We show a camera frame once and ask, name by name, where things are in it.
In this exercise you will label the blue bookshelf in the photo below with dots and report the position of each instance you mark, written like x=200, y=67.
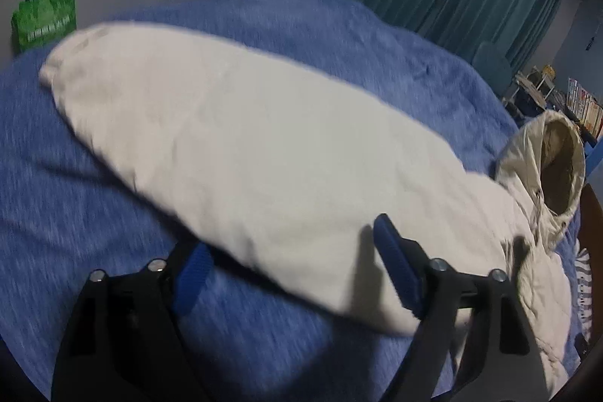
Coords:
x=591, y=143

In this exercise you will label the stack of papers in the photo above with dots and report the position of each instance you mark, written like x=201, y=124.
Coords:
x=523, y=82

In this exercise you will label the cream puffer jacket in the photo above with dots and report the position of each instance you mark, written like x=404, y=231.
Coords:
x=235, y=138

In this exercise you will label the striped pillow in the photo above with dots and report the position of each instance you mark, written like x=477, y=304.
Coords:
x=584, y=289

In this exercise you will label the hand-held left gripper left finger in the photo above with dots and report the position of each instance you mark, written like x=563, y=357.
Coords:
x=191, y=278

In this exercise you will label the teal chair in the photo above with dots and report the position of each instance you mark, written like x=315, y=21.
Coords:
x=492, y=70

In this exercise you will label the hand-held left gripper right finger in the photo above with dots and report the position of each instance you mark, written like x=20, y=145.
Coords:
x=395, y=261

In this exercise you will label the row of books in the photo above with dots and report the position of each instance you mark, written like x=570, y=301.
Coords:
x=586, y=107

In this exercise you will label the green shopping bag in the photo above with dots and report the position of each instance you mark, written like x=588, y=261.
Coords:
x=42, y=16

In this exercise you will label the white desk rack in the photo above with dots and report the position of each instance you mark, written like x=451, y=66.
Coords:
x=541, y=85

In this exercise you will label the wooden headboard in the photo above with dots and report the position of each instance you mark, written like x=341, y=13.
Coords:
x=592, y=218

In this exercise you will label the blue fleece blanket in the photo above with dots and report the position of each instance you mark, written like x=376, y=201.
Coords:
x=70, y=218

